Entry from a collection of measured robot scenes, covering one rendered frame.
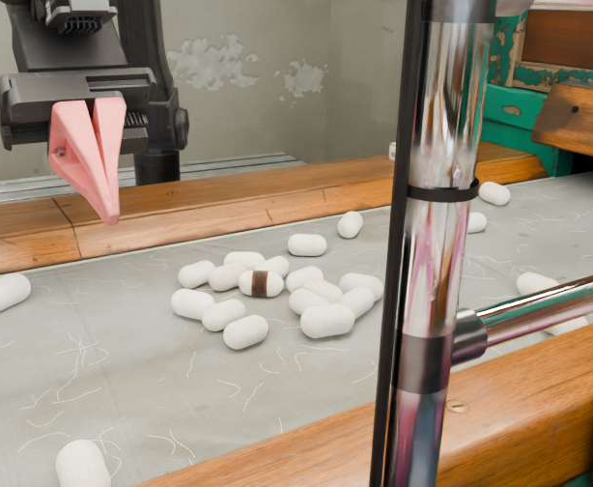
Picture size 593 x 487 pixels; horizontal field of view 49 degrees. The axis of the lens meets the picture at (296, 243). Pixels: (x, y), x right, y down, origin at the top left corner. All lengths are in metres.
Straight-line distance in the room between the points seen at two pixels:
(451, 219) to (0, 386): 0.29
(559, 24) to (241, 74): 1.92
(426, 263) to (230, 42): 2.47
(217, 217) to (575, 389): 0.36
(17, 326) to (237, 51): 2.26
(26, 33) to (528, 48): 0.64
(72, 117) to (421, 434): 0.30
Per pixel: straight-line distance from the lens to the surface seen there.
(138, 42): 0.84
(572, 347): 0.42
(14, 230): 0.59
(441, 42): 0.19
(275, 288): 0.48
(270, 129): 2.78
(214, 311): 0.43
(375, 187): 0.71
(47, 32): 0.49
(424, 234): 0.20
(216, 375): 0.40
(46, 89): 0.46
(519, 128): 0.92
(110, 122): 0.45
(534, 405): 0.36
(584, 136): 0.79
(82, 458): 0.32
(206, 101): 2.65
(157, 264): 0.55
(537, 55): 0.92
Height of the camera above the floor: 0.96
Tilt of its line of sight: 22 degrees down
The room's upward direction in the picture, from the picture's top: 1 degrees clockwise
